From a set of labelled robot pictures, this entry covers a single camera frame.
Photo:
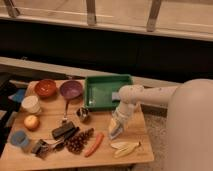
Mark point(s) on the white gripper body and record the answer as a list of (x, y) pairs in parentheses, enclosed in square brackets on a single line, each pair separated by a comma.
[(123, 112)]

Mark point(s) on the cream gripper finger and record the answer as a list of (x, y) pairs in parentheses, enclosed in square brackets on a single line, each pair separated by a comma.
[(117, 127)]

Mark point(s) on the white-blue towel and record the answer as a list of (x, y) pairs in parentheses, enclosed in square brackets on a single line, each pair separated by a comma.
[(109, 129)]

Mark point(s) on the purple bowl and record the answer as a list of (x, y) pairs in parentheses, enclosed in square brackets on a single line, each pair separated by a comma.
[(71, 89)]

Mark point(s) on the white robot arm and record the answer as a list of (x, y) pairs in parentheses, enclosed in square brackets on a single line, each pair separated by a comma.
[(189, 125)]

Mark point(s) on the orange bowl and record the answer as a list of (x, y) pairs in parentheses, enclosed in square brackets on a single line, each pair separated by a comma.
[(45, 88)]

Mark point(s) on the blue-grey sponge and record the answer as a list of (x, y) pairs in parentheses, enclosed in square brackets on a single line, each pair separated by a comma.
[(115, 96)]

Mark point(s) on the orange carrot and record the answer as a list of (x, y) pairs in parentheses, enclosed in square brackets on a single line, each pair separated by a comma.
[(96, 144)]

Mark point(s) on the green plastic tray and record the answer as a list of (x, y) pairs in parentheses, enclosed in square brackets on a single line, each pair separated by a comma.
[(98, 91)]

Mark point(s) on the small metal cup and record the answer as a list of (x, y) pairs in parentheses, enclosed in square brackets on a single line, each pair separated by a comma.
[(83, 114)]

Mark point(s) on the bunch of dark grapes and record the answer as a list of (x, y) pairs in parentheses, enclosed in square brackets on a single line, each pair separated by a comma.
[(76, 143)]

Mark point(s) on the metal spoon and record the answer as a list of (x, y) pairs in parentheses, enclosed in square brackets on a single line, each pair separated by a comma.
[(65, 118)]

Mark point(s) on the dark brown block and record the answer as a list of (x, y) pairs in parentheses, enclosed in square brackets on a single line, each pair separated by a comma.
[(60, 131)]

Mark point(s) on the wooden board table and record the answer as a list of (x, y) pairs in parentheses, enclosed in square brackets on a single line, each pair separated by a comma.
[(15, 159)]

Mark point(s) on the yellow apple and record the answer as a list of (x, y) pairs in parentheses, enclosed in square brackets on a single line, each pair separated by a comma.
[(31, 122)]

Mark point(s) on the white cup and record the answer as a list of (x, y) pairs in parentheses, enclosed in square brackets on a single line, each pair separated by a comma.
[(31, 104)]

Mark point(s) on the blue cloth at edge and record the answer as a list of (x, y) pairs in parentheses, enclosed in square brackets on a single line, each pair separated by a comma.
[(18, 96)]

